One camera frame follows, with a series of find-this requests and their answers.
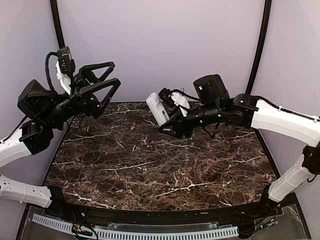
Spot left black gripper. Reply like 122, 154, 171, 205
42, 59, 122, 129

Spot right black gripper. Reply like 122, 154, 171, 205
158, 101, 224, 139

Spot white remote control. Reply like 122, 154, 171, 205
146, 92, 170, 127

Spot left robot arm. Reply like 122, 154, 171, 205
0, 61, 121, 167

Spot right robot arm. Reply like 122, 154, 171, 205
158, 74, 320, 217

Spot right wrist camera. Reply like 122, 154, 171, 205
158, 88, 191, 117

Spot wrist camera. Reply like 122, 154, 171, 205
158, 88, 191, 117
44, 46, 76, 95

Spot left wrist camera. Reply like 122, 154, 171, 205
44, 46, 76, 95

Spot left black frame post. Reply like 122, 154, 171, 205
49, 0, 75, 97

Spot black frame post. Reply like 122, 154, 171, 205
240, 0, 273, 108
49, 0, 75, 97

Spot black front rail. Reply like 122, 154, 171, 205
27, 194, 298, 226

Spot white slotted cable duct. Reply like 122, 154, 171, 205
32, 213, 239, 240

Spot right black frame post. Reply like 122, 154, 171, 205
240, 0, 273, 108

